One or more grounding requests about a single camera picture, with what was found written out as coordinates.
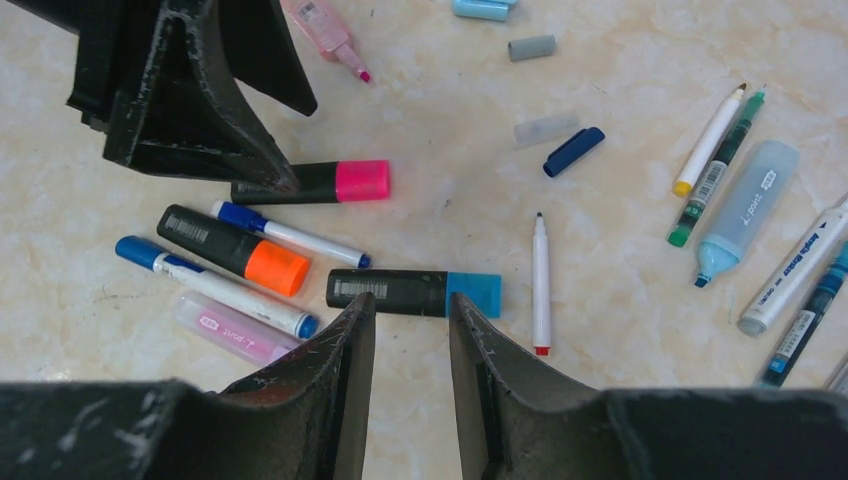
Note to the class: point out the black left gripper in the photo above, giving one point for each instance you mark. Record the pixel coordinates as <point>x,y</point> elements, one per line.
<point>179,111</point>

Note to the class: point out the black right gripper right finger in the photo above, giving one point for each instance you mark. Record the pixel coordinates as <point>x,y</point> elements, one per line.
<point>519,418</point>

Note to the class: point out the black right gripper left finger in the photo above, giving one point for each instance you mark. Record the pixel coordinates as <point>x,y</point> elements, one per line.
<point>305,416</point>

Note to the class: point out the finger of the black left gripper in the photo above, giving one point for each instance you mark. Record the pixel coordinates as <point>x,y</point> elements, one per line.
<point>260,52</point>

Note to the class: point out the pink correction tape pen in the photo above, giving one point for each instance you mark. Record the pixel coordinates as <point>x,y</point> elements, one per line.
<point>328,33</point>

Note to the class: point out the pink capped black highlighter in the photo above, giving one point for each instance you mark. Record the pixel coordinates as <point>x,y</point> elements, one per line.
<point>325,183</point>

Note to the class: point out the red capped white marker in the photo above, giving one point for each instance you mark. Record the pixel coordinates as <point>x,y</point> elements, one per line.
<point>541,289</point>

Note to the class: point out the light blue tape cap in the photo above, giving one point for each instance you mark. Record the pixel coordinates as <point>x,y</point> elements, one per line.
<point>491,10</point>

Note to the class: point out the green gel pen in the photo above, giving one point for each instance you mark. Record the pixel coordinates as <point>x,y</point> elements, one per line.
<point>716,168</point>

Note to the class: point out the grey marker cap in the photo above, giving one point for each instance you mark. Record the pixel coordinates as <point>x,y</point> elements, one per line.
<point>531,48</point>

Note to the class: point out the dark blue pen cap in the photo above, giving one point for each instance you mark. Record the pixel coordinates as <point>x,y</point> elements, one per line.
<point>579,145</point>

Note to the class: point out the clear teal pen cap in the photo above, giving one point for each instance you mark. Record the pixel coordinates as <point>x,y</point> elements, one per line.
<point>545,129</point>

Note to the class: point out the yellow capped white pen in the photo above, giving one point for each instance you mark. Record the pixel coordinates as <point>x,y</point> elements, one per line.
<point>707,142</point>

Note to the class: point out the teal gel pen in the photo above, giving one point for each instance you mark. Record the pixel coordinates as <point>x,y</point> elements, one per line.
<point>805,323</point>

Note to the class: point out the grey capped white marker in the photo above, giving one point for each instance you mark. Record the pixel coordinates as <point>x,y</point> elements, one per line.
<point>787,279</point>

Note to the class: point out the light blue correction tape pen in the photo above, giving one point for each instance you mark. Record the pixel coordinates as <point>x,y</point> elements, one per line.
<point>745,209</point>

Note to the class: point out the dark blue capped pen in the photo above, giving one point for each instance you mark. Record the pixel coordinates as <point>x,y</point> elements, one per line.
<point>837,382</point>

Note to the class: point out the lilac highlighter pen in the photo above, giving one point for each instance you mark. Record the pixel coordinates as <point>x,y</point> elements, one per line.
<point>231,330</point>

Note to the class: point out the small blue capped marker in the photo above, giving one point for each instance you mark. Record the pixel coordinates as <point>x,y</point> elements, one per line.
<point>255,222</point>

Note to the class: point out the blue capped white marker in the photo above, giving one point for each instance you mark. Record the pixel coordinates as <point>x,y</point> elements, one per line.
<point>246,300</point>

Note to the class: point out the orange capped black highlighter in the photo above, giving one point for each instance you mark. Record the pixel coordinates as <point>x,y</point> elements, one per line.
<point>238,251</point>

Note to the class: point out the blue capped black highlighter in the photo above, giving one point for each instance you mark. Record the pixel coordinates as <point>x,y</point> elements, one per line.
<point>415,292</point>

